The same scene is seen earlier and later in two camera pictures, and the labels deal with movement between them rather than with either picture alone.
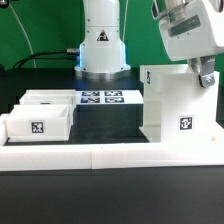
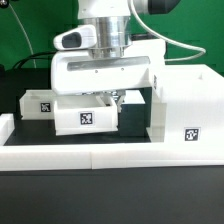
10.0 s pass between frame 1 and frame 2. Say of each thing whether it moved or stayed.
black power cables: stayed
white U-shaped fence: stayed
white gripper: moved
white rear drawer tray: stayed
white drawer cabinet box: moved
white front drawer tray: moved
